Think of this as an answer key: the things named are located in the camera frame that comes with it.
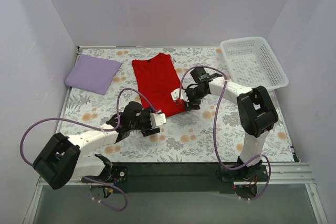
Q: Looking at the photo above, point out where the red t-shirt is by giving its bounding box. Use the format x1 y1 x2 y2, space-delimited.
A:
132 53 185 118

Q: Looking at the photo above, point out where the white plastic basket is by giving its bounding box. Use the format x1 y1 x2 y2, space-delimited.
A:
220 37 289 91

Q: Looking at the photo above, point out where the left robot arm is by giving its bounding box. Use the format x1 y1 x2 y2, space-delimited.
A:
33 102 166 189

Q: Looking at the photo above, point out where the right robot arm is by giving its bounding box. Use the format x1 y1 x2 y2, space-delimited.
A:
177 66 279 181

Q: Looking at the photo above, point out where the floral table mat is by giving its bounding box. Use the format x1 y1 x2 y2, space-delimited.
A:
51 47 295 163

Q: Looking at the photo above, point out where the folded lavender t-shirt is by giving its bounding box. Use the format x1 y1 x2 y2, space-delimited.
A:
65 55 122 95

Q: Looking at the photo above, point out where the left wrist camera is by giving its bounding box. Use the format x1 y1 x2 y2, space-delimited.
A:
150 113 166 128

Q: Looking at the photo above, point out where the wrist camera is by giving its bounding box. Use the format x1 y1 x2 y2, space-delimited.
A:
150 113 166 128
171 88 189 104

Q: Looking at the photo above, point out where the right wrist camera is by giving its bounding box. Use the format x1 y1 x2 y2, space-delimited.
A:
171 88 189 104

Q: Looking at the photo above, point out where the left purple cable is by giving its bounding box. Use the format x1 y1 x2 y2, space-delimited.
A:
19 87 162 212

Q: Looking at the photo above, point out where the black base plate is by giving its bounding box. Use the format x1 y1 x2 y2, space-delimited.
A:
81 161 270 196

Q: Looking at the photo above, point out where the aluminium frame rail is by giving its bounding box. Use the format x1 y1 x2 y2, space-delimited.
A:
24 163 327 223

